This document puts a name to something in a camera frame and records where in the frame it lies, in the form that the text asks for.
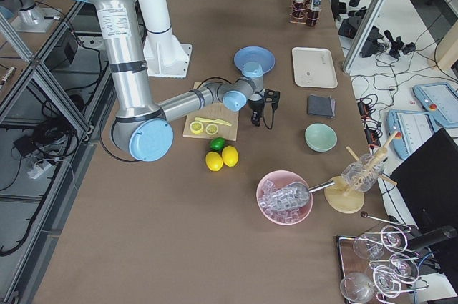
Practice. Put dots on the metal ice scoop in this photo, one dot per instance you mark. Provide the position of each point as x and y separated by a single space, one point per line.
295 195

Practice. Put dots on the wooden cup tree stand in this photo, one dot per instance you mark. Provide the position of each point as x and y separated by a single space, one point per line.
344 198

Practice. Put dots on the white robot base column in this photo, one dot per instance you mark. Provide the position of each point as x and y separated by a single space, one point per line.
163 52

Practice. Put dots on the wooden cutting board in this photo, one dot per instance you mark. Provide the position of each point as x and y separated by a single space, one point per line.
216 110

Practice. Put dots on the dark drink bottle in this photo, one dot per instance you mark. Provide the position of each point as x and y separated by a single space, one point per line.
313 12
298 9

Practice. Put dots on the blue plate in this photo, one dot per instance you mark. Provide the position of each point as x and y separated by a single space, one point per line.
257 54

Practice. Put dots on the lemon half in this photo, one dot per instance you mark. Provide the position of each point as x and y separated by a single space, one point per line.
196 127
211 129

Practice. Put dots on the yellow plastic knife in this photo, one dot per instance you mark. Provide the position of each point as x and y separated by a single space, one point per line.
213 121

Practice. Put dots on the blue teach pendant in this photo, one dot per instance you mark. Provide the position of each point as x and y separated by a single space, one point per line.
416 128
439 97

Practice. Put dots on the cream rabbit tray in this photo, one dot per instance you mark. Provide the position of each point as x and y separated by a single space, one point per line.
314 68

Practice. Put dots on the clear glass mug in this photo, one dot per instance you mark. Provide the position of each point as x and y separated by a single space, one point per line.
362 174

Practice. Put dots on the green bowl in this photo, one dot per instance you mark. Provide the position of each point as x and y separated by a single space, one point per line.
320 137

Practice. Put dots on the clear wine glass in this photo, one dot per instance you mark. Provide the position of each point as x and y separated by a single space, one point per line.
357 288

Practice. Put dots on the yellow lemon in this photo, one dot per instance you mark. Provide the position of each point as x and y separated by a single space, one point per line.
230 156
214 161

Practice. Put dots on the grey folded cloth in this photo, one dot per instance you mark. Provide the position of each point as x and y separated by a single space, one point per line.
321 106

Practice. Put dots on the wire glass rack tray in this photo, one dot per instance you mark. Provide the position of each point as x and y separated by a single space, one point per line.
383 254

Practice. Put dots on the copper wire bottle rack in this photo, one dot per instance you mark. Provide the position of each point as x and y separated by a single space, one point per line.
305 14

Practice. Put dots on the pink bowl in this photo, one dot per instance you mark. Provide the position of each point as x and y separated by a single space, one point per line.
269 184

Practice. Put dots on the black monitor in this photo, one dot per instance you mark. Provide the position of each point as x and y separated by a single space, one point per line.
427 181

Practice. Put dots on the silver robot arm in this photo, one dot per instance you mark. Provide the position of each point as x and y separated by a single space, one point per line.
139 42

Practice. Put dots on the green lime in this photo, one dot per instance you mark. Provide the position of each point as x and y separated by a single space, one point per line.
217 144

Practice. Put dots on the aluminium frame post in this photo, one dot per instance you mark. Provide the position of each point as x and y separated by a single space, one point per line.
362 34

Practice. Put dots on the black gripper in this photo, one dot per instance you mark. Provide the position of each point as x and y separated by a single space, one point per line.
254 107

